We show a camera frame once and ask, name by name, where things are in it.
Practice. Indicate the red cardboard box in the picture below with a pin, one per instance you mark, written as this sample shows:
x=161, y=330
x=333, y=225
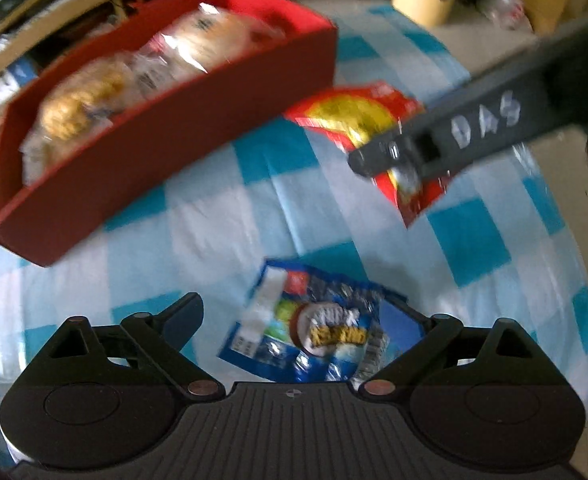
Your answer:
x=123, y=170

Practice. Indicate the red foil snack packet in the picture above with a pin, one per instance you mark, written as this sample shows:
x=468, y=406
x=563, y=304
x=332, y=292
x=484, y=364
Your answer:
x=354, y=115

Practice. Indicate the clear waffle packet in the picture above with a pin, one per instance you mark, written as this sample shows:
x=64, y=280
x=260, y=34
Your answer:
x=78, y=102

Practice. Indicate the white and blue box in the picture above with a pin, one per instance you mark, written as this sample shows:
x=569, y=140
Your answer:
x=13, y=77

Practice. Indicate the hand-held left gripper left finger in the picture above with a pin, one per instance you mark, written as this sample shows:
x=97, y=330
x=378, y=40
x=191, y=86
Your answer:
x=183, y=317

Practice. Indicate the blue snack packet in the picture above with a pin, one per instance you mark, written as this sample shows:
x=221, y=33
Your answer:
x=324, y=330

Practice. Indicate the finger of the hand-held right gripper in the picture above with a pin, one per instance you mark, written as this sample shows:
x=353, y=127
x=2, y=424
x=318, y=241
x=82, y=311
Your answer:
x=384, y=152

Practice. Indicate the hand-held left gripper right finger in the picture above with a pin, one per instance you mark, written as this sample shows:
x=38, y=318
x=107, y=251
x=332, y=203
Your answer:
x=416, y=319

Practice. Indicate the steamed bun packet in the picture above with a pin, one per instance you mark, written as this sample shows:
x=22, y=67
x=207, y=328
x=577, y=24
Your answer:
x=213, y=35

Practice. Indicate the blue checked tablecloth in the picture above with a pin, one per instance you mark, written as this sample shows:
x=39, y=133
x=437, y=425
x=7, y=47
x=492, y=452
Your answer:
x=223, y=210

